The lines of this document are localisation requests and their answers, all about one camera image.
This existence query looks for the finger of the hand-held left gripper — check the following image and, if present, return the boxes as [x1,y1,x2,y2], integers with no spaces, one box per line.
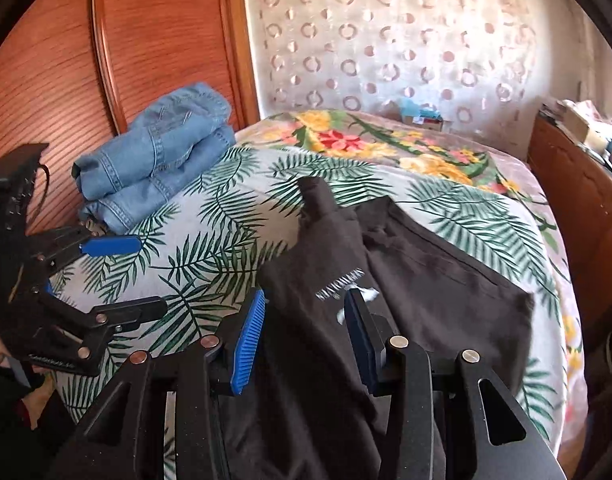
[20,224,143,275]
[37,295,169,342]

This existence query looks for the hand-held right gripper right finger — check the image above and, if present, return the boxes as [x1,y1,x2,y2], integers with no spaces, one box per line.
[345,289,563,480]

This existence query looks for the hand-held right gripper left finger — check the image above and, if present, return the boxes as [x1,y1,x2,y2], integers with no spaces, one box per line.
[50,289,267,480]

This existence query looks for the black pants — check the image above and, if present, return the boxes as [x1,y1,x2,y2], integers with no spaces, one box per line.
[221,176,537,480]

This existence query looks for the folded blue jeans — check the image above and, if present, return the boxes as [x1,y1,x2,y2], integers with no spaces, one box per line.
[72,82,237,235]

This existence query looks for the green leaf print bedsheet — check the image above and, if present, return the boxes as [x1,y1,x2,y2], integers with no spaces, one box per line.
[50,145,572,453]

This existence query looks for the person's dark clothing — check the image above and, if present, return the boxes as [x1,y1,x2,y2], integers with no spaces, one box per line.
[0,355,86,480]

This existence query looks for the pink floral blanket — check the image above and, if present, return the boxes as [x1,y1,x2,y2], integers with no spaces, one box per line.
[235,109,587,456]

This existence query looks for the brown slatted wooden wardrobe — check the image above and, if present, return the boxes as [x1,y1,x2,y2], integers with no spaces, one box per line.
[0,0,261,241]

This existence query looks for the cardboard box with blue items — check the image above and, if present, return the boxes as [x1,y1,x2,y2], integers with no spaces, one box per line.
[398,99,444,128]

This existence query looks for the brown wooden bed footboard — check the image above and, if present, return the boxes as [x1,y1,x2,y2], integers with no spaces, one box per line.
[528,115,612,346]

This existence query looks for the sheer curtain with pink rings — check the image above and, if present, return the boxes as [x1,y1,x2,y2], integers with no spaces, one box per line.
[241,0,587,161]

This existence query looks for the pile of clutter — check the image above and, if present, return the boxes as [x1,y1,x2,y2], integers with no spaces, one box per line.
[538,97,612,176]

